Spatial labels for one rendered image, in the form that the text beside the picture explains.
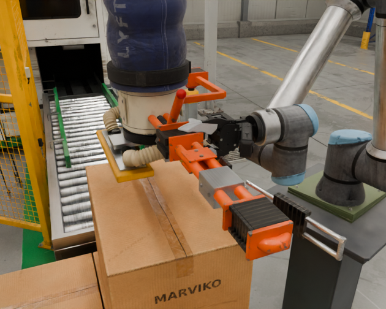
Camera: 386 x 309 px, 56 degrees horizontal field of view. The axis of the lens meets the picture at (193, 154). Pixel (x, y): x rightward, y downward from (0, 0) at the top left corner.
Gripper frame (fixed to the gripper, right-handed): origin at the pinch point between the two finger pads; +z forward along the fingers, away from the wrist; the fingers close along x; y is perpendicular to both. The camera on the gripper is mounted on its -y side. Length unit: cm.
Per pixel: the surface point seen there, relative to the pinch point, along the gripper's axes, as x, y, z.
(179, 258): -29.6, -3.7, 3.3
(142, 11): 27.4, 17.3, 3.4
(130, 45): 19.7, 19.6, 6.4
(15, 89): -19, 138, 43
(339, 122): -126, 245, -294
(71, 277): -69, 44, 31
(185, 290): -41.3, -3.9, 1.8
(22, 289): -69, 45, 48
